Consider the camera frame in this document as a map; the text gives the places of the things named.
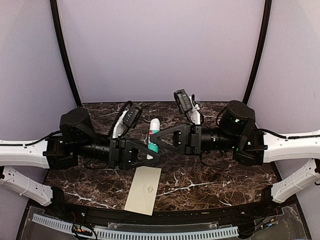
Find black front table rail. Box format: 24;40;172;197
44;199;284;226

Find left black frame post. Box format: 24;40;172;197
49;0;82;108

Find green white glue stick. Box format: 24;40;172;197
146;118;161;161

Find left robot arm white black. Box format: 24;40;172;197
0;108;160;218

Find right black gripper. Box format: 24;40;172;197
148;122;239;155

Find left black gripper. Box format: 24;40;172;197
74;135;163;172

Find right black frame post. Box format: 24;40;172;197
242;0;272;105

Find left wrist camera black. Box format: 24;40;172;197
107;100;143;139

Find small circuit board with wires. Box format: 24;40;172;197
71;224;94;237

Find black frame post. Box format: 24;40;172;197
49;0;82;108
242;0;272;105

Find cream paper envelope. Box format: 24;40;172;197
124;166;162;216

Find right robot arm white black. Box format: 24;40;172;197
150;100;320;217

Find white slotted cable duct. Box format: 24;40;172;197
31;213;239;240

